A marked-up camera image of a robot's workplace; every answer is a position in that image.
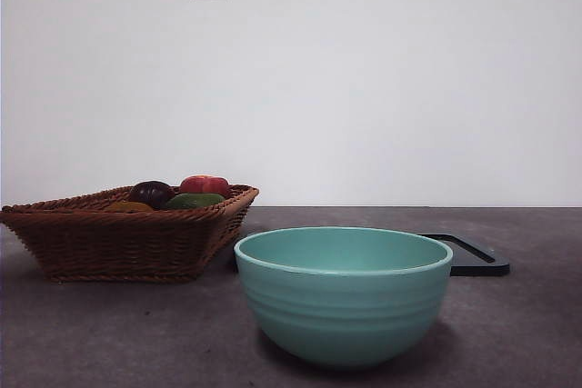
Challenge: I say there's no yellow orange fruit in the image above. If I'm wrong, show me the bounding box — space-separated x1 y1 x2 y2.
105 201 156 214

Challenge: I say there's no teal ceramic bowl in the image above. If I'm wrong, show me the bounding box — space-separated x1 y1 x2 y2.
234 225 455 370

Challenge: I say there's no dark purple fruit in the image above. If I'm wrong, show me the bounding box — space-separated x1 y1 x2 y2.
128 180 176 208

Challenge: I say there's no red apple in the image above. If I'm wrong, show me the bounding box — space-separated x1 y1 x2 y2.
178 174 232 199

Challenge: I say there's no green avocado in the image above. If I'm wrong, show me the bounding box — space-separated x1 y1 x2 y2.
163 193 227 212

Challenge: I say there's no brown wicker basket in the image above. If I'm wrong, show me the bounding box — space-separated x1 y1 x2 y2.
0 184 261 284

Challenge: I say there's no dark green rectangular tray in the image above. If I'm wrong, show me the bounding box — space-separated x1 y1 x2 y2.
417 233 511 277

